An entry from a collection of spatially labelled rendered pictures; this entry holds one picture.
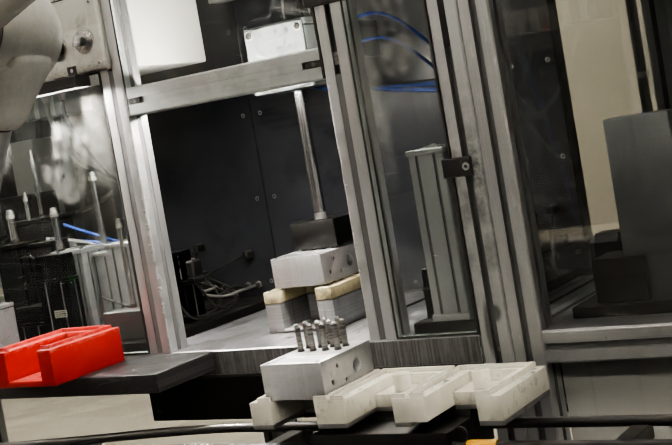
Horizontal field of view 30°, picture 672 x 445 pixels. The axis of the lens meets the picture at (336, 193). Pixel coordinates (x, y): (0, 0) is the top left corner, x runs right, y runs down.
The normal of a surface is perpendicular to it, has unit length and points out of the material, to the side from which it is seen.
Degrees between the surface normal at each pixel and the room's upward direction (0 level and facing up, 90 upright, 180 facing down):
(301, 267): 90
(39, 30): 102
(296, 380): 90
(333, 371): 90
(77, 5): 90
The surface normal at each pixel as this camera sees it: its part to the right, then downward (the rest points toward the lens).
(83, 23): -0.52, 0.14
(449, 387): 0.84, -0.11
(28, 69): 0.91, 0.36
